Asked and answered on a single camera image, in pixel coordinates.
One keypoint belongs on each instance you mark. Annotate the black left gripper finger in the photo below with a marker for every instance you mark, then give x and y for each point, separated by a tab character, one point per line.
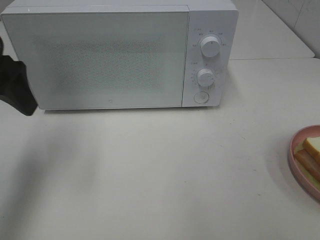
14	86

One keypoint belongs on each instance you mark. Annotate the white bread slice top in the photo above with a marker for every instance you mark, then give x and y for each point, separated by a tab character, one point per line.
312	146

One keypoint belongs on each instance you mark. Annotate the pink round plate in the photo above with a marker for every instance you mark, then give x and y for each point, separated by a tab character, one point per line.
301	178

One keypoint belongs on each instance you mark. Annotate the round door release button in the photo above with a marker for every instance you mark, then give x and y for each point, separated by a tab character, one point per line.
201	97

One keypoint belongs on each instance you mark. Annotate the white microwave oven body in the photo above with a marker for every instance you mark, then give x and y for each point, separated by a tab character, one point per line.
205	17

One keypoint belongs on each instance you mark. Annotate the white microwave door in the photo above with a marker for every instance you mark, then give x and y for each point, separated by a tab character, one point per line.
102	60

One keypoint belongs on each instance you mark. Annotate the white timer knob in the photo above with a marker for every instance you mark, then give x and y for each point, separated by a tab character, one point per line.
205	77

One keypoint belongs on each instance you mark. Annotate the upper white power knob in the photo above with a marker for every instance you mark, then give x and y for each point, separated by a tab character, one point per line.
210	46

